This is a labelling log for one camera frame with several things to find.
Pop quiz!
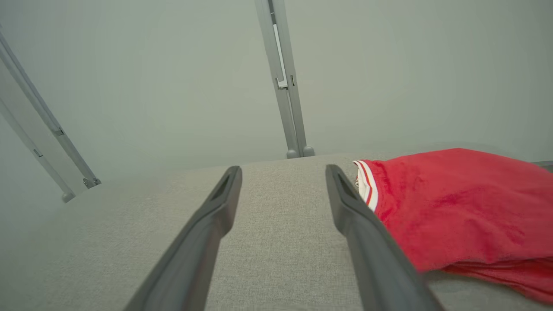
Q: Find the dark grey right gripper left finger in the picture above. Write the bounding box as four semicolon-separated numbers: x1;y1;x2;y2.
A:
123;166;242;311

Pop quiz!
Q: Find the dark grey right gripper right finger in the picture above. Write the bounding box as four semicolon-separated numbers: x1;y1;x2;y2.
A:
326;165;445;311

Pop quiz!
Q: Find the red jersey with white sleeves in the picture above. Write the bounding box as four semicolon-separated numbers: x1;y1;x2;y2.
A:
353;148;553;304

